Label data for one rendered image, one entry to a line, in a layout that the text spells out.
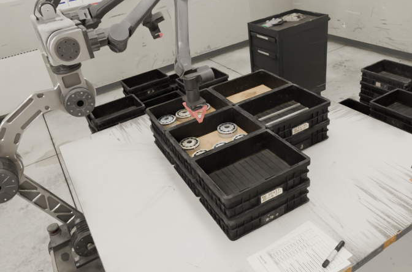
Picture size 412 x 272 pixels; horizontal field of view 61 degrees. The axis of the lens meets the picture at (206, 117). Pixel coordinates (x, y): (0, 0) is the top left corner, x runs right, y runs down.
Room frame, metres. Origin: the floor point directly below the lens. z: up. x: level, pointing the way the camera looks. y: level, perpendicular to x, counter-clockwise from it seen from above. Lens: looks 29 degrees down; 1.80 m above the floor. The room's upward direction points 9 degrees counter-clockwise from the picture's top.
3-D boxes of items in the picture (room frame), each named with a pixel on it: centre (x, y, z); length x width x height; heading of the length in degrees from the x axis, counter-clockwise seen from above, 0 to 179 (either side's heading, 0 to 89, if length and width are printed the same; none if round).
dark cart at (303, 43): (3.27, -0.89, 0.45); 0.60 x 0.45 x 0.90; 116
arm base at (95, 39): (1.39, 0.39, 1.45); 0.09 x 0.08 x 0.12; 26
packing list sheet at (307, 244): (0.83, -0.25, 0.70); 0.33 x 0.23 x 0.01; 116
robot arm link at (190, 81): (1.33, 0.03, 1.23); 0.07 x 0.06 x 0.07; 116
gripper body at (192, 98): (1.33, 0.04, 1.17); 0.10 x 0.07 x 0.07; 24
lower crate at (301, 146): (1.59, -0.40, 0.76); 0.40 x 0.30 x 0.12; 113
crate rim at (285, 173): (1.16, -0.15, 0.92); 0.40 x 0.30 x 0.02; 113
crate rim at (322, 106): (1.59, -0.40, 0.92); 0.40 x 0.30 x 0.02; 113
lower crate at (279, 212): (1.16, -0.15, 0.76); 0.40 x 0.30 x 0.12; 113
